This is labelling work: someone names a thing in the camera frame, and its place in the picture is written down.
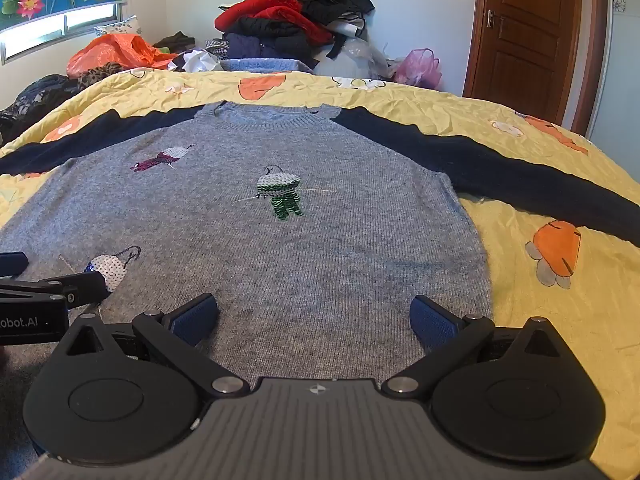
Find leopard print cloth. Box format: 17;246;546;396
75;62;127;89

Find brown wooden door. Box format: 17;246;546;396
462;0;609;137

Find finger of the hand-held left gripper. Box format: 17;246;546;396
0;252;29;279
0;272;109;309

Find window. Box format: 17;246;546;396
0;0;127;64

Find pile of dark and red clothes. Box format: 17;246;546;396
215;0;376;69

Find pink plastic bag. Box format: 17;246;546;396
392;48;444;91

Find olive dark cloth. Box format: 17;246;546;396
152;31;196;54

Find white floral pillow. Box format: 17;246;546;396
94;15;144;39

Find light blue folded blanket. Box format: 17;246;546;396
220;57;314;74

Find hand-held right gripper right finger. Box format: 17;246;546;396
381;295;577;401

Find grey sweater with navy sleeves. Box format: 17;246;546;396
0;101;640;386

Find clear plastic bag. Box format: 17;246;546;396
319;35;397;82

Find orange plastic bag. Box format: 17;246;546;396
66;34;177;79

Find dark floral cloth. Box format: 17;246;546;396
0;74;85;146

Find yellow printed quilt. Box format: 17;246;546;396
0;70;640;480

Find white crumpled cloth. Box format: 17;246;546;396
172;49;224;74

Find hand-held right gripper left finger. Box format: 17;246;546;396
60;292;251;400

